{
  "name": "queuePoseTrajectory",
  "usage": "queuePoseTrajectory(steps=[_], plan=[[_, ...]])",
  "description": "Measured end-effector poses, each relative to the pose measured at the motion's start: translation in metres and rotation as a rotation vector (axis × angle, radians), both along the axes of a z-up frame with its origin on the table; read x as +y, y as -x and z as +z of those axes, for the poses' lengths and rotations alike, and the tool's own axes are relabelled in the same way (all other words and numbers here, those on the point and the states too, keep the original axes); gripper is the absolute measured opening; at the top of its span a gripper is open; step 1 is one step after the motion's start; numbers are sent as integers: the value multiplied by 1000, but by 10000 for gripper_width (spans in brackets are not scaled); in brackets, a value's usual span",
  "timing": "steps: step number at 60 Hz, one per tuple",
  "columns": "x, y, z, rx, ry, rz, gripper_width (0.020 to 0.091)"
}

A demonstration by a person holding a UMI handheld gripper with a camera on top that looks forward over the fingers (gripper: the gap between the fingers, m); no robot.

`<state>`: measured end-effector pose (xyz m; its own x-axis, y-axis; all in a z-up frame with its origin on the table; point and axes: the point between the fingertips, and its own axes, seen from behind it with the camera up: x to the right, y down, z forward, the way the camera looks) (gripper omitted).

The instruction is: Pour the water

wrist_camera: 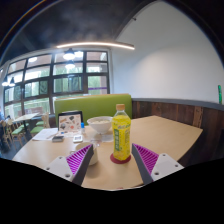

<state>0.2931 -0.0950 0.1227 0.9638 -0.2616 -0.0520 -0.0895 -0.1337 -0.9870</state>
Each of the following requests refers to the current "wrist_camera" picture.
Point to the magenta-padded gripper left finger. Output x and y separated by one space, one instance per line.
78 159

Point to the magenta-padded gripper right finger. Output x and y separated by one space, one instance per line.
146 158

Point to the yellow drink bottle orange cap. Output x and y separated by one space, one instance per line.
121 136

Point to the small dark box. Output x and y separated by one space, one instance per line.
57 138

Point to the small blue-capped bottle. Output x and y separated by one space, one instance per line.
82 129

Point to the black tablet with stickers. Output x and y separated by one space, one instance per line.
70 121

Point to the white bowl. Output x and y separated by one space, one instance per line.
99 125

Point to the white paper sheet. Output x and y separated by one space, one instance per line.
45 134

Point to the green upholstered bench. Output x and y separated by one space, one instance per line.
96 105

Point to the group of wooden green-seat chairs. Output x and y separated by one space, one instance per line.
18 130

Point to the wooden dining table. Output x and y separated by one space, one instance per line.
26 116

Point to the group of pendant lamps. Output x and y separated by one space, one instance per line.
69 55

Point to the long linear ceiling light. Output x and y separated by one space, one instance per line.
96 44

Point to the green wall sign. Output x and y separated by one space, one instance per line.
220 95

